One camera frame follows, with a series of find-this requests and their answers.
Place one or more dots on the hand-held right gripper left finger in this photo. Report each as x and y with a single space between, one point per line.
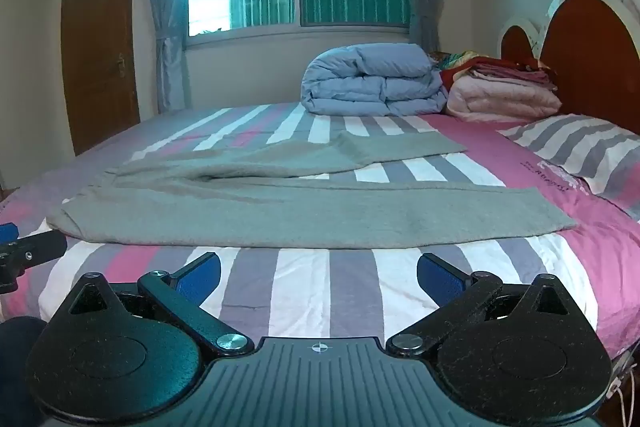
197 279

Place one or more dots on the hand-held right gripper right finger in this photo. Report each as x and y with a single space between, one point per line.
442 279

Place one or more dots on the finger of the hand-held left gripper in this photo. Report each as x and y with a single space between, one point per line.
35 249

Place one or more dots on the grey towel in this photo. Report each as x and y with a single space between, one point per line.
300 212

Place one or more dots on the striped bed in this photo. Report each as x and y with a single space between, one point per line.
350 287

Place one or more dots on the person's dark clothing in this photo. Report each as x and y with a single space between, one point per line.
20 372

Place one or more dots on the folded pink blanket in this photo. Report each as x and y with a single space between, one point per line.
500 99

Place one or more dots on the striped pillow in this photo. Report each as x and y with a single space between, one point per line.
590 152

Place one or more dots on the brown wooden door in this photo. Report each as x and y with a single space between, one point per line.
100 57

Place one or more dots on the folded blue quilt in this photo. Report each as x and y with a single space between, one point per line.
370 82

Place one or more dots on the folded red cloths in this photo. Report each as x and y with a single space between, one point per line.
505 69

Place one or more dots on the colourful patterned cloth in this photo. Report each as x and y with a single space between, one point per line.
452 58

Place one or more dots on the red wooden headboard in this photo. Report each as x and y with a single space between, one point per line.
590 67

